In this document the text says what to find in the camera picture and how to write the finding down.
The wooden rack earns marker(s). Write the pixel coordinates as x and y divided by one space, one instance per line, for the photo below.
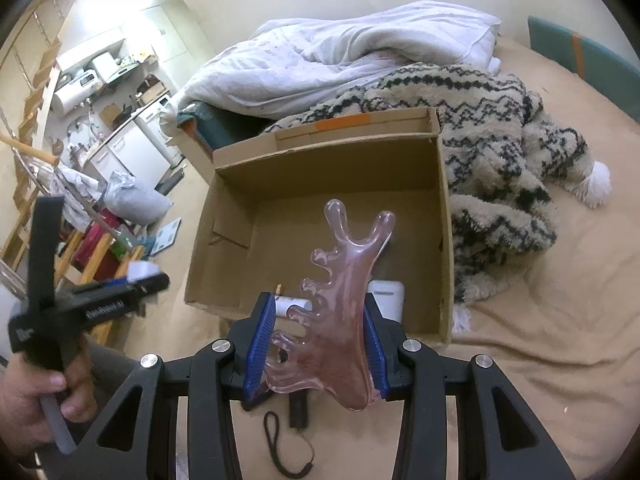
100 255

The white hanging cloth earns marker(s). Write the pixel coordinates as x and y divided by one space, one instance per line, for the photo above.
75 180

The small cardboard box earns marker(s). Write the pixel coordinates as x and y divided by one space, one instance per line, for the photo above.
150 92

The white plastic bag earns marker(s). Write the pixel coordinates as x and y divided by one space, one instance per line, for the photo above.
140 205

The white wall cabinet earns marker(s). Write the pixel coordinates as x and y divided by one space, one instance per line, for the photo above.
85 52

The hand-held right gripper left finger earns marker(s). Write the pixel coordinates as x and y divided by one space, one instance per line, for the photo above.
260 355

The white earbud case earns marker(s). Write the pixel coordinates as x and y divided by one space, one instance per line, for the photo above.
387 300

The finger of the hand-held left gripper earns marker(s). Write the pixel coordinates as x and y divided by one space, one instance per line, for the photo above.
152 287
122 274

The white water heater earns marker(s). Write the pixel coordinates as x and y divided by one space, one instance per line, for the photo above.
70 102

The white washing machine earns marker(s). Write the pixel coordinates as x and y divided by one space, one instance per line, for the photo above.
155 122

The white base cabinet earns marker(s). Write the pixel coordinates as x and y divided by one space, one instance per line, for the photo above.
125 157

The white duvet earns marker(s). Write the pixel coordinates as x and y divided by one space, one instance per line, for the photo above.
325 60

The white cylindrical appliance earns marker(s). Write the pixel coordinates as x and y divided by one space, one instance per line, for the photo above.
105 67

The white tall cabinet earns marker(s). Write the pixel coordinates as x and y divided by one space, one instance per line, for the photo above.
160 30

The person's grey trousers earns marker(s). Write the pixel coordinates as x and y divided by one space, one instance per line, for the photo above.
115 365

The person's left hand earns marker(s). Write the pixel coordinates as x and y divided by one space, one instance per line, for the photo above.
25 405

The bathroom scale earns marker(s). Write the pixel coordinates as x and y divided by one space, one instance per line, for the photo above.
167 235

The small white tube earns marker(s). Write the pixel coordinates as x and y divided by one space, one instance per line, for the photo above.
292 305

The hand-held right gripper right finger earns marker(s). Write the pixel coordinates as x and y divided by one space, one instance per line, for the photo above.
377 365

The beige black patterned blanket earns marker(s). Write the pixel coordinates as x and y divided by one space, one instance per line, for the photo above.
490 135

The wooden staircase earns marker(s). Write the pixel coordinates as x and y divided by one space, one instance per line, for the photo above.
30 105

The pink transparent massage comb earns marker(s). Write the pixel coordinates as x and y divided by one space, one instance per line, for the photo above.
345 320

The dark floor mat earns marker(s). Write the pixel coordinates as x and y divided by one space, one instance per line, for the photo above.
170 182

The teal cushion with orange stripe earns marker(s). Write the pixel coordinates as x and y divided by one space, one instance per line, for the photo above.
600 65

